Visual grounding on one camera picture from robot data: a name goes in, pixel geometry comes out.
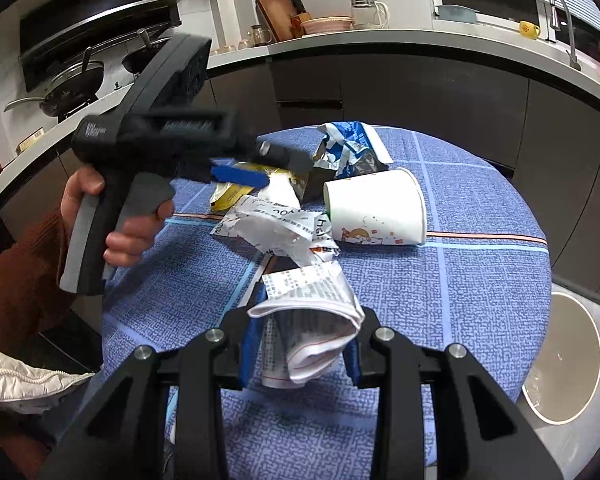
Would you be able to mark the white quilted jacket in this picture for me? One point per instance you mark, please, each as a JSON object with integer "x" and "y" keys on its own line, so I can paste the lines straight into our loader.
{"x": 15, "y": 375}

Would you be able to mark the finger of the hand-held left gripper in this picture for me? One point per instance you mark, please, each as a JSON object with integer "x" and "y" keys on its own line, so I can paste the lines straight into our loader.
{"x": 240, "y": 175}
{"x": 285, "y": 156}

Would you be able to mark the printed paper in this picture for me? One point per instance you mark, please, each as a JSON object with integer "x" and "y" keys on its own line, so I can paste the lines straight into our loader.
{"x": 310, "y": 320}

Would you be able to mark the blue checked tablecloth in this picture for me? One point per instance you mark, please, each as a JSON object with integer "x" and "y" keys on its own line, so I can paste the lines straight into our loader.
{"x": 430, "y": 310}

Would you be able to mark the black wok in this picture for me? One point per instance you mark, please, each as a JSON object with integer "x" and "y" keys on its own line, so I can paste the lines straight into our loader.
{"x": 140, "y": 57}

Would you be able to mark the white paper cup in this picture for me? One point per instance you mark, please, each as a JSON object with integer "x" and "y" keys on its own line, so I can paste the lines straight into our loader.
{"x": 380, "y": 205}

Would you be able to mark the yellow cup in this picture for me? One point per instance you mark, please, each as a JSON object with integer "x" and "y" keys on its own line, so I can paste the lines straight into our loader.
{"x": 528, "y": 30}

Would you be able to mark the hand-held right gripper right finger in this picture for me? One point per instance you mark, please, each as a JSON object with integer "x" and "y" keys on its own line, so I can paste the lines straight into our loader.
{"x": 352, "y": 360}

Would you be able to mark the white kitchen countertop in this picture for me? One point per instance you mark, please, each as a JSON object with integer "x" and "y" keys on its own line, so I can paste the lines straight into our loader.
{"x": 380, "y": 35}

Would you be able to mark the yellow wrapper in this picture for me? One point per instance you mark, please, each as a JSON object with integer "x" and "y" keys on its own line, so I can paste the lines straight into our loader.
{"x": 227, "y": 197}

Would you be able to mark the black range hood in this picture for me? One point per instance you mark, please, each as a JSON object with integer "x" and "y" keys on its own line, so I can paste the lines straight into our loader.
{"x": 105, "y": 15}

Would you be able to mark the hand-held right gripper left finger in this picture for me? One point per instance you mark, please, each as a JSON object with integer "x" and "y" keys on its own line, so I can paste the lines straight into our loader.
{"x": 250, "y": 347}

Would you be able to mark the metal faucet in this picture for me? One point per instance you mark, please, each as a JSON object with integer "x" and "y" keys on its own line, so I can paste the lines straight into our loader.
{"x": 570, "y": 35}

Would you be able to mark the glass kettle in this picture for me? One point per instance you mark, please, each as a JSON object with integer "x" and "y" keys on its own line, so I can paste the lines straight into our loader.
{"x": 365, "y": 12}

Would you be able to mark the black frying pan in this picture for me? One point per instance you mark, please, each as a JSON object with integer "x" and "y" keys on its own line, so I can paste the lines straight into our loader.
{"x": 72, "y": 87}

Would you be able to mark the pink basin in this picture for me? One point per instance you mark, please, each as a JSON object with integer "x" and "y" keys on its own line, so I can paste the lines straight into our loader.
{"x": 327, "y": 25}

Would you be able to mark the small black packet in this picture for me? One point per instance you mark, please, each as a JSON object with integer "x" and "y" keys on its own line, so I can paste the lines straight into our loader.
{"x": 316, "y": 185}

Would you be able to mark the knife block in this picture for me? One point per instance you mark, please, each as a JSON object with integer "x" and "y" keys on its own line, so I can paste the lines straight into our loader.
{"x": 300, "y": 7}

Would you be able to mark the person's left hand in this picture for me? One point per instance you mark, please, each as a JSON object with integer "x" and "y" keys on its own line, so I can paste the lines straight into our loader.
{"x": 127, "y": 245}

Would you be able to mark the grey-blue basin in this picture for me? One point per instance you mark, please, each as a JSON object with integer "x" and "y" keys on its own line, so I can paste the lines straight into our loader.
{"x": 457, "y": 12}

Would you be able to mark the dark kitchen cabinets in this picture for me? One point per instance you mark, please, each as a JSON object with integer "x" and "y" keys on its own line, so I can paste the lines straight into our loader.
{"x": 405, "y": 90}

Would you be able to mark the blue and white packet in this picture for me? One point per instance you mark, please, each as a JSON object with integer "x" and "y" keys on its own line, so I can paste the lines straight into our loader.
{"x": 350, "y": 145}

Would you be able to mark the person's left forearm brown sleeve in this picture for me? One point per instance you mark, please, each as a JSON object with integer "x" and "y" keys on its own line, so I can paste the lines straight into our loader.
{"x": 20, "y": 280}

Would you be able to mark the white round trash bin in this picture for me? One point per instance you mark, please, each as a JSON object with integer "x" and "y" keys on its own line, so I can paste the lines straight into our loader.
{"x": 570, "y": 350}

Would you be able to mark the flat yellow box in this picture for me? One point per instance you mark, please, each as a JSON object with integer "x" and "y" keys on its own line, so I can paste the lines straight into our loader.
{"x": 30, "y": 140}

